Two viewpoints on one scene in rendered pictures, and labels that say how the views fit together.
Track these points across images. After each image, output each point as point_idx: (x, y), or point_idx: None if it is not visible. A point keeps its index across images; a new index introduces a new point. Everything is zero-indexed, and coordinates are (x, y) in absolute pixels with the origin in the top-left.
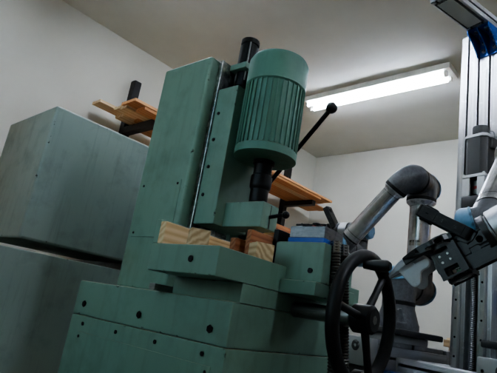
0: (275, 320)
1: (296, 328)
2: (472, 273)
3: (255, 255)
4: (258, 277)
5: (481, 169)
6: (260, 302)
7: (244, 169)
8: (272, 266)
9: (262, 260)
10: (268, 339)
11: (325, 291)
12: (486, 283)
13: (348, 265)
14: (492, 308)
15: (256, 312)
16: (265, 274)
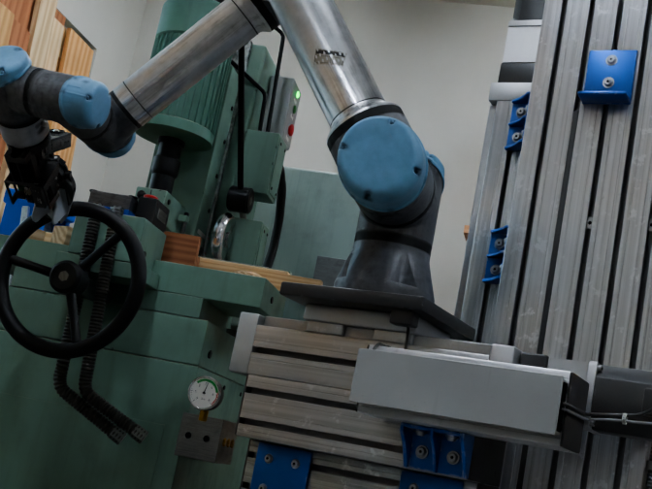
0: (67, 307)
1: (107, 318)
2: (33, 187)
3: (50, 241)
4: (39, 260)
5: (513, 17)
6: (42, 285)
7: (188, 158)
8: (62, 247)
9: (45, 243)
10: (54, 325)
11: (75, 261)
12: (473, 228)
13: (26, 218)
14: (471, 270)
15: (34, 296)
16: (50, 257)
